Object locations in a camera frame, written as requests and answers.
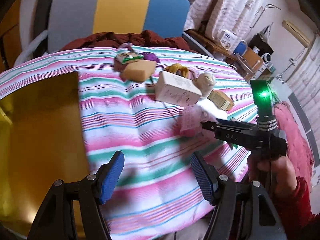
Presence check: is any grey yellow blue chair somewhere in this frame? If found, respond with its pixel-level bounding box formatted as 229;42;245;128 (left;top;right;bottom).
33;0;190;53

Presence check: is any gold rectangular tray box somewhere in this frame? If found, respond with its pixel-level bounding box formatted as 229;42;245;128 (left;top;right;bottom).
1;72;89;236

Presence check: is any purple snack packet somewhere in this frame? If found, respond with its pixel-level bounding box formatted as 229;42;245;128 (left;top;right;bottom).
141;52;160;63

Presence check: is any white small fan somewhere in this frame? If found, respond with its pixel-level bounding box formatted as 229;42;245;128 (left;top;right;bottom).
261;53;272;64

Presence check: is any white rectangular carton box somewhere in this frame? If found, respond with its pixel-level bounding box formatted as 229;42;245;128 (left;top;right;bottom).
155;71;202;107

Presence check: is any white blue product box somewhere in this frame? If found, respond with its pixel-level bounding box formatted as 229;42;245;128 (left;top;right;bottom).
218;29;237;51

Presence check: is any wall air conditioner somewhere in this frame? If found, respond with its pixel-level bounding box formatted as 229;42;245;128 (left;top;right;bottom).
282;20;311;48

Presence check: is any patterned pink white curtain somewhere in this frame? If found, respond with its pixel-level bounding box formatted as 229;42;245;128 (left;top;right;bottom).
184;0;264;42

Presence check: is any striped pink green bedsheet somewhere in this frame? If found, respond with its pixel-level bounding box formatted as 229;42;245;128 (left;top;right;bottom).
1;47;256;239

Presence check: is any blue round container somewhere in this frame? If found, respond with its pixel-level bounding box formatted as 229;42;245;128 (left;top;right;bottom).
233;40;248;56

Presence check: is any red sleeve forearm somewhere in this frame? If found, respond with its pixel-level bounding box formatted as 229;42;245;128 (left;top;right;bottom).
273;177;319;239

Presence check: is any beige cloth bundle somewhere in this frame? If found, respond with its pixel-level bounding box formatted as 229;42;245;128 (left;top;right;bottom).
194;73;215;99

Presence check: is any pink blanket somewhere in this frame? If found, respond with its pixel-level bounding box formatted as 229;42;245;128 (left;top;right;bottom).
274;102;313;192

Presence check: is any yellow knitted sock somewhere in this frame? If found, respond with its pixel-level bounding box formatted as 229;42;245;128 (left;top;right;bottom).
163;63;189;78

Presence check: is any wooden desk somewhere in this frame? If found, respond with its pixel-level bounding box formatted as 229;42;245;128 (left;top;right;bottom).
186;30;263;81

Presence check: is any yellow sponge block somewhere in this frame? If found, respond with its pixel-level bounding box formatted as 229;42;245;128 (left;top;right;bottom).
122;60;157;82

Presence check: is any small green white box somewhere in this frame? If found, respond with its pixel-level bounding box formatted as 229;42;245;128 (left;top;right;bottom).
207;90;234;111

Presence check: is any green cracker packet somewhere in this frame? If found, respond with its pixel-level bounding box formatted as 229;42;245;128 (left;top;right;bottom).
116;52;144;64

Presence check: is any green lit tracker module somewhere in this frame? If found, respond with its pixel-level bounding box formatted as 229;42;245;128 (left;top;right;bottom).
250;80;277;132

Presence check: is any person's right hand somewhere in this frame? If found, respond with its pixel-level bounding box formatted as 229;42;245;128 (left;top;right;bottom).
247;154;297;198

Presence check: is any pink hair roller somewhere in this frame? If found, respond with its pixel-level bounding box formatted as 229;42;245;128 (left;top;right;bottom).
178;105;216;137

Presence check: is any dark red jacket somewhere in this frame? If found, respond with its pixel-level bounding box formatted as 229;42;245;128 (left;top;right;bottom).
60;30;195;52

